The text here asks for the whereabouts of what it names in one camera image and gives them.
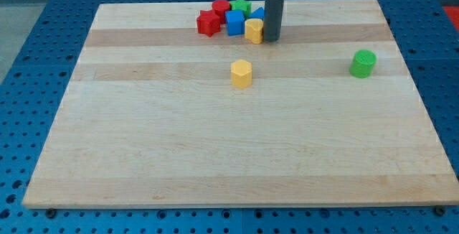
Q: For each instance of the yellow hexagon block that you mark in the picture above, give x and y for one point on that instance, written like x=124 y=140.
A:
x=241 y=74

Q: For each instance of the blue cube block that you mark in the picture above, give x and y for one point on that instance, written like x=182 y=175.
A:
x=235 y=22

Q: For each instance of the green cylinder block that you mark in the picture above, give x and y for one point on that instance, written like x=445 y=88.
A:
x=363 y=63

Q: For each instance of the light wooden board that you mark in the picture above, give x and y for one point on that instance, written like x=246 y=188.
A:
x=150 y=118

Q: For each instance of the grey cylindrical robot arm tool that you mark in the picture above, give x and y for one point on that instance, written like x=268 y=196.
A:
x=273 y=20

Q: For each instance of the red star block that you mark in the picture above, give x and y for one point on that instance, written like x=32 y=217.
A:
x=208 y=23

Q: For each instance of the blue triangle block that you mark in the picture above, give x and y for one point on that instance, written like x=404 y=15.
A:
x=259 y=13

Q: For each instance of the yellow heart block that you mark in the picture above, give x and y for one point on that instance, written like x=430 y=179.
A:
x=253 y=30

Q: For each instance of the red cylinder block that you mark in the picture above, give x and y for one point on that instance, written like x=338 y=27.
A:
x=220 y=7

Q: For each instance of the green star block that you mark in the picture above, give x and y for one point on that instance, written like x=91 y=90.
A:
x=244 y=5

